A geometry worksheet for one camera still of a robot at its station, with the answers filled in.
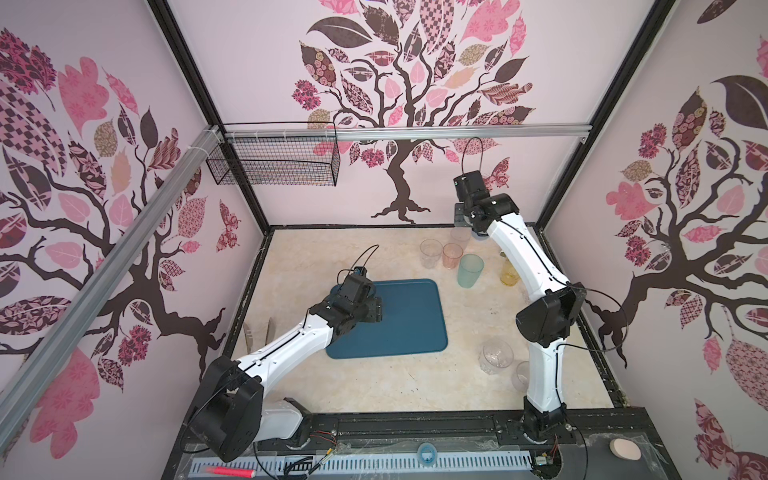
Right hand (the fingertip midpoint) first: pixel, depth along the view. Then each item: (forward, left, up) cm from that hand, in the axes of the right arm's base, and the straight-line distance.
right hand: (471, 209), depth 86 cm
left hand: (-22, +30, -18) cm, 42 cm away
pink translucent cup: (+1, +2, -23) cm, 23 cm away
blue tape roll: (-58, +16, -27) cm, 66 cm away
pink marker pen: (-60, +63, -28) cm, 92 cm away
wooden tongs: (-27, +68, -26) cm, 77 cm away
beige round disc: (-57, -32, -26) cm, 70 cm away
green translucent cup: (-5, -3, -22) cm, 23 cm away
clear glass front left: (-34, -6, -27) cm, 44 cm away
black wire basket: (+21, +61, +7) cm, 65 cm away
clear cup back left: (+1, +10, -21) cm, 23 cm away
